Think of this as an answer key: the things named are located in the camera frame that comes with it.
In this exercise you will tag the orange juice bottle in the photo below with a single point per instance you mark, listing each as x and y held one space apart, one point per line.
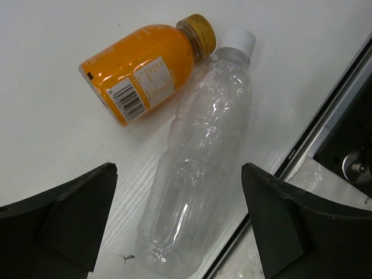
146 67

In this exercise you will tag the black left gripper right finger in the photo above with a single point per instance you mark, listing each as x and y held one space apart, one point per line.
301 235

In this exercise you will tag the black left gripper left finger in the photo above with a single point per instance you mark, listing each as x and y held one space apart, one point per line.
58 233

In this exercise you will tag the clear bottle white cap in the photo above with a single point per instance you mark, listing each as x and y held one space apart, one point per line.
186 206

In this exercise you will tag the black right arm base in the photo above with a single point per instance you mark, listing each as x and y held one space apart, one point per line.
347 150

